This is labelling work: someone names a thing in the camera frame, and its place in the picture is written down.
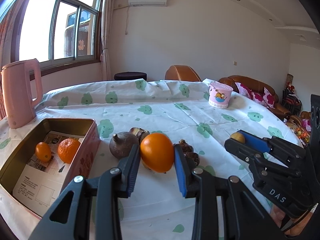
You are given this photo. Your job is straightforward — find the large bumpy tangerine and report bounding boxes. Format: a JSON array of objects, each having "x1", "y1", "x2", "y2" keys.
[{"x1": 57, "y1": 138, "x2": 81, "y2": 164}]

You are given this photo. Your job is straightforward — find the sugarcane piece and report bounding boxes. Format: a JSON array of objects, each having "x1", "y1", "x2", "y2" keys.
[{"x1": 129, "y1": 127, "x2": 150, "y2": 143}]

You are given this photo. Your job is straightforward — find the pink electric kettle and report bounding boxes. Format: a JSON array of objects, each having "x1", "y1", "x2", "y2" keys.
[{"x1": 1, "y1": 59, "x2": 43, "y2": 129}]

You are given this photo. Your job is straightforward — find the small yellow-brown longan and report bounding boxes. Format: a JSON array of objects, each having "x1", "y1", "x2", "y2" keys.
[{"x1": 230, "y1": 132, "x2": 246, "y2": 144}]

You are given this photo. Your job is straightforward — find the pink floral cushion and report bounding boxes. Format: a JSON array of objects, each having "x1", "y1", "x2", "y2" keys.
[{"x1": 235, "y1": 82, "x2": 275, "y2": 108}]

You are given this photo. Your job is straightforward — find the brown leather sofa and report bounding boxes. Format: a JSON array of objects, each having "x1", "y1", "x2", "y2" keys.
[{"x1": 219, "y1": 75, "x2": 291, "y2": 120}]

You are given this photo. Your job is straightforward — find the person's right hand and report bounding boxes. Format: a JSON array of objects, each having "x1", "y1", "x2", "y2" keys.
[{"x1": 269, "y1": 202, "x2": 316, "y2": 237}]

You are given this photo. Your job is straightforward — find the dark round stool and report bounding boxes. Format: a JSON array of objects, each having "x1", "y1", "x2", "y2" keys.
[{"x1": 114, "y1": 72, "x2": 147, "y2": 81}]

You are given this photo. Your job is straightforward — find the printed leaflet in tin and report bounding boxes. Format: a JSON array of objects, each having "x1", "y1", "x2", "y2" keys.
[{"x1": 12, "y1": 131, "x2": 84, "y2": 216}]

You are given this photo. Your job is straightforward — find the dark wrinkled date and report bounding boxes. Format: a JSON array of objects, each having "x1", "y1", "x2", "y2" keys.
[
  {"x1": 184, "y1": 152, "x2": 200, "y2": 166},
  {"x1": 174, "y1": 139, "x2": 194, "y2": 155}
]

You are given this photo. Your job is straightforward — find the small smooth orange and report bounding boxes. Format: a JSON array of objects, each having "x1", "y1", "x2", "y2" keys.
[{"x1": 35, "y1": 142, "x2": 52, "y2": 163}]

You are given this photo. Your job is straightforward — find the brown round mangosteen fruit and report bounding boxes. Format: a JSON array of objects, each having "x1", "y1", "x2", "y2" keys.
[{"x1": 109, "y1": 132, "x2": 139, "y2": 160}]

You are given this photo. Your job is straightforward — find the pink cartoon cup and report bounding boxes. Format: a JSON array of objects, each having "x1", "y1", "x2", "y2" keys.
[{"x1": 208, "y1": 81, "x2": 233, "y2": 109}]

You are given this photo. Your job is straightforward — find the brown leather chair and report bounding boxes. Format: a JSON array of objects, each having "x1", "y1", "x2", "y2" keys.
[{"x1": 165, "y1": 65, "x2": 201, "y2": 82}]

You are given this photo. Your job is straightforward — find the window with brown frame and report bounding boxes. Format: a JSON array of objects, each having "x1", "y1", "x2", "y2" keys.
[{"x1": 10, "y1": 0, "x2": 102, "y2": 75}]

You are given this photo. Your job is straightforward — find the pink right curtain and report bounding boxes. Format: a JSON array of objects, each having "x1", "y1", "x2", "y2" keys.
[{"x1": 100, "y1": 0, "x2": 116, "y2": 81}]

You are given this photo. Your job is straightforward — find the dark side shelf with items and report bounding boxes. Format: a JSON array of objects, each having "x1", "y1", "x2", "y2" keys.
[{"x1": 282, "y1": 73, "x2": 313, "y2": 145}]

